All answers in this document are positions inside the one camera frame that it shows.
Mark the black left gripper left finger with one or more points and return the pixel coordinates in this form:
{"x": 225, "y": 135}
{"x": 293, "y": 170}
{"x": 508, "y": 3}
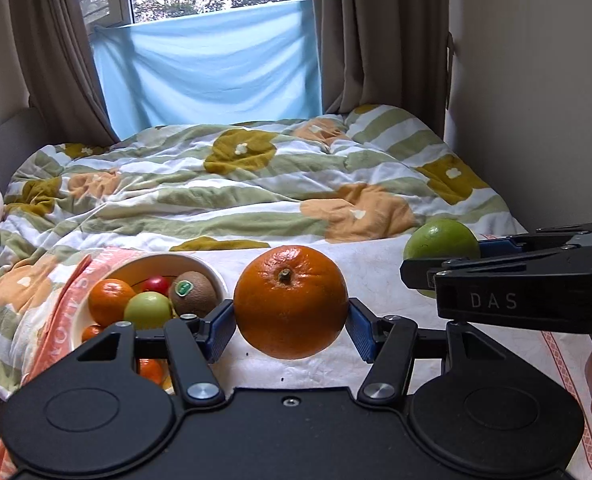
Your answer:
{"x": 193, "y": 344}

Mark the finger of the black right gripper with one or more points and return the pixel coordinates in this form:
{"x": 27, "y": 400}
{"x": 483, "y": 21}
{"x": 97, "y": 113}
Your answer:
{"x": 419, "y": 273}
{"x": 527, "y": 246}

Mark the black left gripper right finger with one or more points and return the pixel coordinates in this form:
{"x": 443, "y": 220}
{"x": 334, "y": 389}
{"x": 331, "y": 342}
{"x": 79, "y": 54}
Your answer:
{"x": 387, "y": 344}

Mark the green apple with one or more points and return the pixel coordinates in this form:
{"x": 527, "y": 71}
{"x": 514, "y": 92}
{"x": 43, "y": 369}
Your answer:
{"x": 147, "y": 311}
{"x": 442, "y": 239}

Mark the small mandarin orange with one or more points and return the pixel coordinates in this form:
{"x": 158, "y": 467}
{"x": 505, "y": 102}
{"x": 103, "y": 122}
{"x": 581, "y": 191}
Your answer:
{"x": 152, "y": 370}
{"x": 90, "y": 332}

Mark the large orange fruit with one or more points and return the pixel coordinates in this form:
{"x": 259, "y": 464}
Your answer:
{"x": 291, "y": 302}

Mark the brown kiwi with sticker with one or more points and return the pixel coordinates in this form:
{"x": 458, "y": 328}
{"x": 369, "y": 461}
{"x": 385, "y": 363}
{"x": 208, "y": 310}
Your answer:
{"x": 192, "y": 293}

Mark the red cherry tomato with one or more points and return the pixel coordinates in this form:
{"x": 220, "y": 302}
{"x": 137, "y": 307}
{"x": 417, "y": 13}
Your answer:
{"x": 159, "y": 284}

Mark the cream cartoon duck bowl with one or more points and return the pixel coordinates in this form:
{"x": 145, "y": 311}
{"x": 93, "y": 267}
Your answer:
{"x": 134, "y": 269}

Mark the large orange in bowl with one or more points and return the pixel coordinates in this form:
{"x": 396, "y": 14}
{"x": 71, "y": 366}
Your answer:
{"x": 107, "y": 301}

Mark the green striped floral duvet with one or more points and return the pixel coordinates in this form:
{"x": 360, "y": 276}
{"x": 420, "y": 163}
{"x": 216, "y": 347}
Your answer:
{"x": 376, "y": 172}

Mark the pink printed cloth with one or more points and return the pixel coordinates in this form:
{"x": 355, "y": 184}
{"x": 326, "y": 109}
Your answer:
{"x": 60, "y": 319}

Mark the right brown curtain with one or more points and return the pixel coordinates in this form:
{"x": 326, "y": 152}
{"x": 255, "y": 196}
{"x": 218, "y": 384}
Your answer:
{"x": 391, "y": 52}

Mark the brown curtain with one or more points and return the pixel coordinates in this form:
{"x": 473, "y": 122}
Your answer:
{"x": 59, "y": 71}
{"x": 391, "y": 52}

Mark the light blue window cloth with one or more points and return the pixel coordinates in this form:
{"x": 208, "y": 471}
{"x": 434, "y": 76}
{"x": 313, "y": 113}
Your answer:
{"x": 238, "y": 65}

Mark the grey bed headboard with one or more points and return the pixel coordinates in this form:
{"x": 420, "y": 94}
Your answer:
{"x": 20, "y": 137}

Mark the left brown curtain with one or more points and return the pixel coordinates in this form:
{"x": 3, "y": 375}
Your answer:
{"x": 59, "y": 71}

